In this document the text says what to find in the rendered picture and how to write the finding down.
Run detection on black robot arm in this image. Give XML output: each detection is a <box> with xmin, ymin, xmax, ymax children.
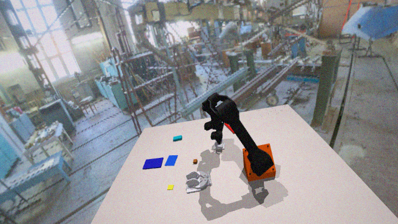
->
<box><xmin>202</xmin><ymin>93</ymin><xmax>274</xmax><ymax>177</ymax></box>

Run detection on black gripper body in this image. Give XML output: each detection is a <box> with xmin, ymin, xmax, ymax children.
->
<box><xmin>211</xmin><ymin>120</ymin><xmax>224</xmax><ymax>140</ymax></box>

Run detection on small teal block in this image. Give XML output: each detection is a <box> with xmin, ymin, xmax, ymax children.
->
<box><xmin>173</xmin><ymin>135</ymin><xmax>182</xmax><ymax>141</ymax></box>

